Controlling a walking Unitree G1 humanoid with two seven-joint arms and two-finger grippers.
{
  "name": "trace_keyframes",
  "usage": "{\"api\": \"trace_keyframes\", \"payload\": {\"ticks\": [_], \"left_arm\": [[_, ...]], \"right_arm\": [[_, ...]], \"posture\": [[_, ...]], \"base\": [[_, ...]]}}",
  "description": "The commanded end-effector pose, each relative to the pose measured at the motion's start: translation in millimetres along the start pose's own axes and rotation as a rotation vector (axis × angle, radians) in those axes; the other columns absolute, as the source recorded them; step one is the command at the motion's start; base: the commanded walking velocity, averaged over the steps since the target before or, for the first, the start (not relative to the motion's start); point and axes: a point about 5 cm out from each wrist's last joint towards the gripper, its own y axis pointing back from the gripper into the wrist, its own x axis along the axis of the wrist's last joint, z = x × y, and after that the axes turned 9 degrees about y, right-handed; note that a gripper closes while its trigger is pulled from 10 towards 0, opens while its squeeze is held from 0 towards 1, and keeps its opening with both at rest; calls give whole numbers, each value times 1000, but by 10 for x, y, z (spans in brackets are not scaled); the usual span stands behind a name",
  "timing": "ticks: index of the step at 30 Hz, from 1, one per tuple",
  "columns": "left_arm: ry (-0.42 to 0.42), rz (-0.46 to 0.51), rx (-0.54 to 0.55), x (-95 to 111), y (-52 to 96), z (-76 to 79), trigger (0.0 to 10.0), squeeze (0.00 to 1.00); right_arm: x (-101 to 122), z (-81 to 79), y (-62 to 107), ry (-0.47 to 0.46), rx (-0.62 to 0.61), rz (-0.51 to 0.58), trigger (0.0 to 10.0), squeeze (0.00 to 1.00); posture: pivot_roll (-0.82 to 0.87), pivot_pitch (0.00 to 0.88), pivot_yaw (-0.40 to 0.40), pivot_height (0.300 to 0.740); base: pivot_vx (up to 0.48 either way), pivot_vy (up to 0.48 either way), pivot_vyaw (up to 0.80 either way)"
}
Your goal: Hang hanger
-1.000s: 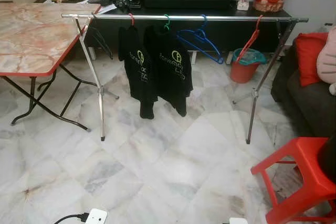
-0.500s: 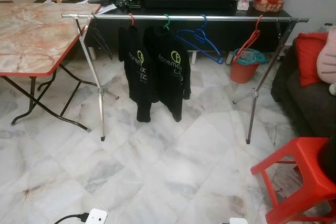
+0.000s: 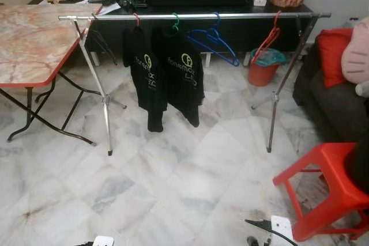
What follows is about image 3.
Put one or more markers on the red cushion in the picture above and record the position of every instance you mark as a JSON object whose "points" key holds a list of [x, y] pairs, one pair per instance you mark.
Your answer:
{"points": [[333, 56]]}

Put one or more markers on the pink cat plush toy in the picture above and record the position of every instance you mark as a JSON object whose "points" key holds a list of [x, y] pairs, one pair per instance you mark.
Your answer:
{"points": [[357, 56]]}

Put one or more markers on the green plastic hanger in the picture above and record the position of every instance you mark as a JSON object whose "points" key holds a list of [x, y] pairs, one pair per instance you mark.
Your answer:
{"points": [[176, 22]]}

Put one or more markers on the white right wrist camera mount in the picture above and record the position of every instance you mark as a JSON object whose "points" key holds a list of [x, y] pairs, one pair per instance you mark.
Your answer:
{"points": [[282, 229]]}

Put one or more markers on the teal plastic bag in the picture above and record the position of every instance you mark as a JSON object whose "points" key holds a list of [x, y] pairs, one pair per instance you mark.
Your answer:
{"points": [[271, 57]]}

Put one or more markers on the red plastic hanger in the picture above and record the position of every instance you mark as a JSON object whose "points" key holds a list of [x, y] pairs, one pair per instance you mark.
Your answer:
{"points": [[276, 29], [137, 21]]}

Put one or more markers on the red plastic stool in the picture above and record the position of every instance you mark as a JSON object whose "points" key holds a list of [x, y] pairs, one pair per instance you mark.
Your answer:
{"points": [[340, 194]]}

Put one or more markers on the marble pattern folding table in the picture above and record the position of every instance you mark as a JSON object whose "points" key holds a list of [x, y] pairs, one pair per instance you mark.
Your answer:
{"points": [[34, 44]]}

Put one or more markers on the orange plastic bucket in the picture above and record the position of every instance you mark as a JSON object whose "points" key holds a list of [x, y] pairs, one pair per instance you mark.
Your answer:
{"points": [[262, 76]]}

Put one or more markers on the silver metal clothes rack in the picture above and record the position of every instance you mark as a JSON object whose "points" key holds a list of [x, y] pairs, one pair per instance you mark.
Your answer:
{"points": [[230, 15]]}

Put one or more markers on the black shirt with green logo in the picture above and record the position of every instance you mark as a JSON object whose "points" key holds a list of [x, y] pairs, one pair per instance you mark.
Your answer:
{"points": [[181, 79], [144, 84]]}

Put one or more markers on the black tv console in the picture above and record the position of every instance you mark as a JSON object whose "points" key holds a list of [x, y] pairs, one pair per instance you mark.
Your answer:
{"points": [[242, 36]]}

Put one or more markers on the dark grey sofa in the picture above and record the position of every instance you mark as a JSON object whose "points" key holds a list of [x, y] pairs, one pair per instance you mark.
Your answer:
{"points": [[328, 108]]}

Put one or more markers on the blue plastic hanger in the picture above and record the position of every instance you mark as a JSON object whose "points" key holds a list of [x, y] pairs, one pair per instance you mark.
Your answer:
{"points": [[216, 26]]}

